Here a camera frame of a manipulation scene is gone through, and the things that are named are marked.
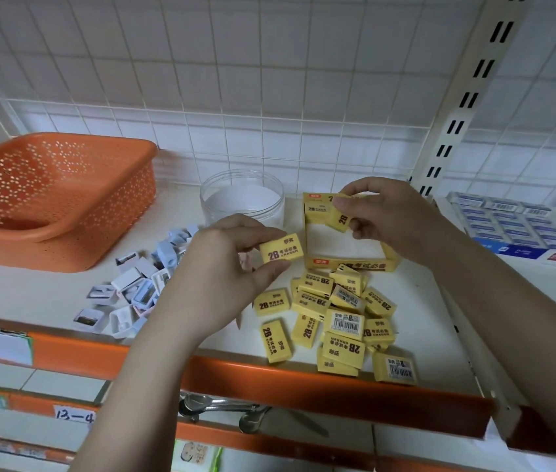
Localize person's right hand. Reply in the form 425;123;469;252
332;177;450;268

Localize person's left hand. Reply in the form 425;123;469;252
150;214;291;347

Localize yellow eraser black print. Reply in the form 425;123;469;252
325;194;353;234
259;234;305;264

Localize person's right forearm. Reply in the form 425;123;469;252
425;226;556;470

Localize person's left forearm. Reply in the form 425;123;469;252
69;314;201;472

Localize yellow cardboard display box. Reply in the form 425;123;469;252
303;192;403;273

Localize clear plastic round jar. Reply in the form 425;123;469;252
200;169;286;228

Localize pile of yellow erasers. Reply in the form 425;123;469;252
252;264;419;387

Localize orange shelf edge strip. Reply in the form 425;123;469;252
0;382;456;472
504;407;556;459
0;314;496;439

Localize pile of white blue sharpeners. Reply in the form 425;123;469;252
72;224;201;340

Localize metal scissors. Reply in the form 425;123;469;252
178;393;329;438

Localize rows of white blue erasers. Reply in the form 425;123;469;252
446;191;556;253

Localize white slotted shelf upright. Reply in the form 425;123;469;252
408;0;535;198

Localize blue white display box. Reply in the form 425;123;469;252
446;191;556;267

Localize green white packet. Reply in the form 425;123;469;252
172;439;223;472

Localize orange perforated plastic basket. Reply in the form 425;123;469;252
0;132;159;274

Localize handwritten white shelf label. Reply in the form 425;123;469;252
53;404;97;424

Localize white wire grid panel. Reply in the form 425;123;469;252
0;0;556;218

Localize white shelf bracket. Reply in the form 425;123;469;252
434;280;525;440

